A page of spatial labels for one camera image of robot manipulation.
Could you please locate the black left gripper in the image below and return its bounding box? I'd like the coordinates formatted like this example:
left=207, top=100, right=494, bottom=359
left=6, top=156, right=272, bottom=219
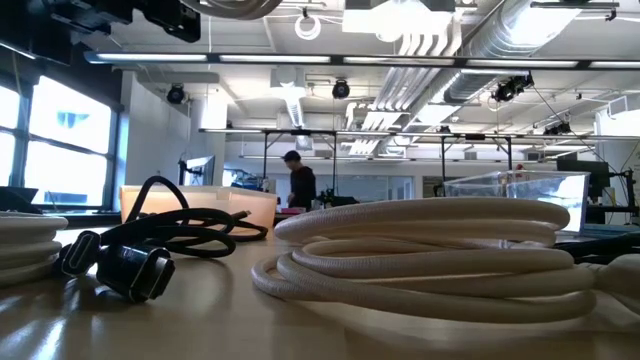
left=42, top=0, right=202, bottom=44

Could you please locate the thin black cable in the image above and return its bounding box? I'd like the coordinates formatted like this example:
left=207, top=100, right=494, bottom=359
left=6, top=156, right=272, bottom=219
left=125, top=174, right=270, bottom=244
left=553, top=232, right=640, bottom=265

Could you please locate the black cable with chunky connectors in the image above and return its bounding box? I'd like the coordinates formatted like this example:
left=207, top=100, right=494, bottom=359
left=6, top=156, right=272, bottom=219
left=52, top=207, right=239, bottom=305

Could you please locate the cream white cable coil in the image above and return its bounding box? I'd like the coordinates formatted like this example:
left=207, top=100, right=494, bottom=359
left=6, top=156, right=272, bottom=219
left=251, top=196, right=599, bottom=325

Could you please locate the grey computer monitor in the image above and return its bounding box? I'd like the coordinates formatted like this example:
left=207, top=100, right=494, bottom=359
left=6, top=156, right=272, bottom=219
left=178, top=154, right=217, bottom=188

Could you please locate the orange plastic bin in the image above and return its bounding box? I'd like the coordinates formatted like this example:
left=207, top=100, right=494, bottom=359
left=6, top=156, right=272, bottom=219
left=119, top=184, right=279, bottom=232

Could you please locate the overhead light bar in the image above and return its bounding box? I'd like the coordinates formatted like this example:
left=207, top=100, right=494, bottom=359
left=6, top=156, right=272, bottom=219
left=83, top=51, right=640, bottom=71

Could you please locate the person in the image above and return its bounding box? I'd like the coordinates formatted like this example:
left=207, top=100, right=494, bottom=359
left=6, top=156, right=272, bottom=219
left=281, top=149, right=318, bottom=211

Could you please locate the clear plastic bin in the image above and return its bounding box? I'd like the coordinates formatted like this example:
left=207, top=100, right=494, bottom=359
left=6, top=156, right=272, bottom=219
left=443, top=169, right=592, bottom=235

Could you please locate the black computer monitor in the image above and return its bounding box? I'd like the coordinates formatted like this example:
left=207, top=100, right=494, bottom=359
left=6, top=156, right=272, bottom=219
left=556, top=158, right=612, bottom=204

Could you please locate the white hanging cable loop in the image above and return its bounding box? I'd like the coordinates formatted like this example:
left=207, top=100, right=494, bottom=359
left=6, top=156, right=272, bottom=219
left=293, top=13, right=323, bottom=42

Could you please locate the black background rig frame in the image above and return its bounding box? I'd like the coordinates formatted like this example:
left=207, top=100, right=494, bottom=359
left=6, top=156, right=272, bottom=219
left=260, top=128, right=515, bottom=199

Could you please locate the silver ventilation duct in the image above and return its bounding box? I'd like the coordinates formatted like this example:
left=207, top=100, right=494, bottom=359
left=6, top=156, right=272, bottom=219
left=442, top=0, right=584, bottom=104

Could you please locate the black ceiling camera cluster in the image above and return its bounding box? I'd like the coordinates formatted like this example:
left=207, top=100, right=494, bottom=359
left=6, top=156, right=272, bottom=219
left=492, top=72, right=535, bottom=104

